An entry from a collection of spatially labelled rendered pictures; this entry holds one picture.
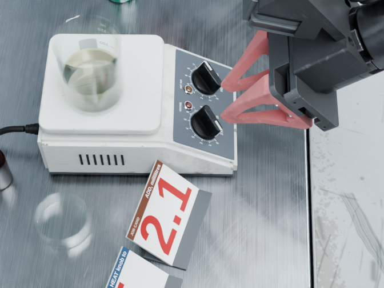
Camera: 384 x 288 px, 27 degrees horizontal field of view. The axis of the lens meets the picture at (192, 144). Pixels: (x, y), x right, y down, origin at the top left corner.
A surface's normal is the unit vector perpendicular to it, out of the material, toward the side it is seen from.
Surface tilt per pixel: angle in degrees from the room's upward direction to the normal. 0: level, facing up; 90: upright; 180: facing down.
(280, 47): 40
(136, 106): 0
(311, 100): 50
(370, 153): 0
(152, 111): 0
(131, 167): 90
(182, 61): 30
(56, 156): 90
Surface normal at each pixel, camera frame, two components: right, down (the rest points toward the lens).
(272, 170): 0.00, -0.53
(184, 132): 0.50, -0.45
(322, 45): -0.64, -0.43
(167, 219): 0.62, -0.24
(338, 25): 0.76, -0.32
